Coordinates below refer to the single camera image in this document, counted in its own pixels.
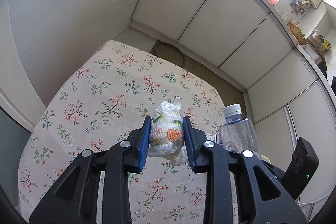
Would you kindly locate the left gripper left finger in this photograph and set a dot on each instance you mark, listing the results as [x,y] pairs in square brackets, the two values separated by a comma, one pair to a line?
[73,197]

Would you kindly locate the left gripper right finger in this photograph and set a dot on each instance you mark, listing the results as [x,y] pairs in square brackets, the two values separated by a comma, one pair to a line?
[261,197]

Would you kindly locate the clear plastic water bottle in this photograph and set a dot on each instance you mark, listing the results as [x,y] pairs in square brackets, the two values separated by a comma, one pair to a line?
[238,134]

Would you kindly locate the white foam wrapper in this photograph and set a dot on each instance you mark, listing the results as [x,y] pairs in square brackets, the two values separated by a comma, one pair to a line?
[166,138]

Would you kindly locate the white kitchen cabinets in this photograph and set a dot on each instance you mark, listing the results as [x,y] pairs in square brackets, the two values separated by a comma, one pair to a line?
[288,97]

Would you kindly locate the blue white flat box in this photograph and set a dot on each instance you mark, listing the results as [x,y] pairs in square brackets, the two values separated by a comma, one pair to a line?
[212,137]

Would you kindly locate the green woven floor mat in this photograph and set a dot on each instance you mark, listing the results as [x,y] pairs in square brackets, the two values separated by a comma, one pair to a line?
[229,94]

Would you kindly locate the floral tablecloth table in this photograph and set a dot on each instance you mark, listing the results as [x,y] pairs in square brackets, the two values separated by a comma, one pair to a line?
[97,107]

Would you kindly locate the wicker basket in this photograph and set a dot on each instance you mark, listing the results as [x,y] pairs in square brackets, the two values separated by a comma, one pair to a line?
[297,33]

